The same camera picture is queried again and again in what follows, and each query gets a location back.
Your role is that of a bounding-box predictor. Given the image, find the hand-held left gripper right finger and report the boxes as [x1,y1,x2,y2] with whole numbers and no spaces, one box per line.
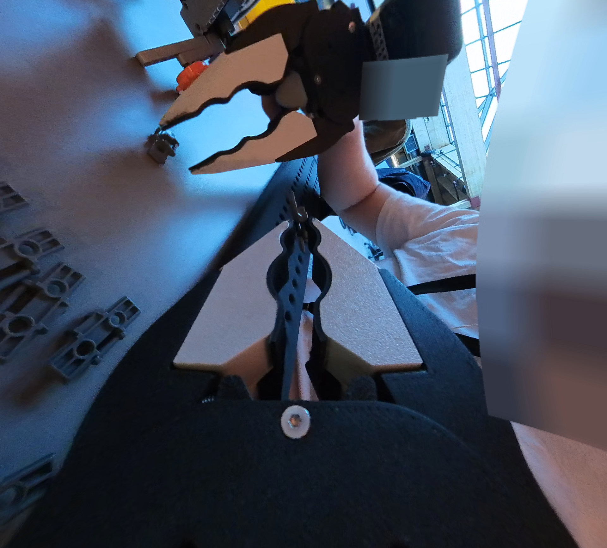
[303,218,424,401]

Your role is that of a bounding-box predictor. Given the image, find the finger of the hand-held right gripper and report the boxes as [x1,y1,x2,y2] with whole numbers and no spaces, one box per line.
[189,111,318,175]
[159,33,291,130]

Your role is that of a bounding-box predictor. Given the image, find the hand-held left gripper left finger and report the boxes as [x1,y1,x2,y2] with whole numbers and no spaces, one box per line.
[173,221,304,401]

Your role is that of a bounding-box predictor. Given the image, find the grey track link piece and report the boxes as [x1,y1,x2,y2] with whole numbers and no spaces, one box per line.
[146,127,181,165]
[289,191,311,247]

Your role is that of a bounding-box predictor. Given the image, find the person's left forearm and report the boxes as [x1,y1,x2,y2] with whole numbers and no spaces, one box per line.
[510,421,607,548]

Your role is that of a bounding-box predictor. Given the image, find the person's right forearm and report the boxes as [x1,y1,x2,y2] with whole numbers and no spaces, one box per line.
[317,117,382,226]

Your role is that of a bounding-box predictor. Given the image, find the grey desk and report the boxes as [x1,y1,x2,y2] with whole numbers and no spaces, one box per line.
[0,0,317,544]

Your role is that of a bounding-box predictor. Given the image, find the black perforated panel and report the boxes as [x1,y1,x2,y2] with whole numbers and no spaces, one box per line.
[219,155,333,399]

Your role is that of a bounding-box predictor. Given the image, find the yellow plastic bin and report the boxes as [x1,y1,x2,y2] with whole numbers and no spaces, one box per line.
[236,0,296,33]

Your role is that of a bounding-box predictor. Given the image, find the rows of grey track links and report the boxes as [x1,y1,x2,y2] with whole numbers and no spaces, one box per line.
[0,179,142,518]

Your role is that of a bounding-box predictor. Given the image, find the black strap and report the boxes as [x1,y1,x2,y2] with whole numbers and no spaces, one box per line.
[407,273,477,296]

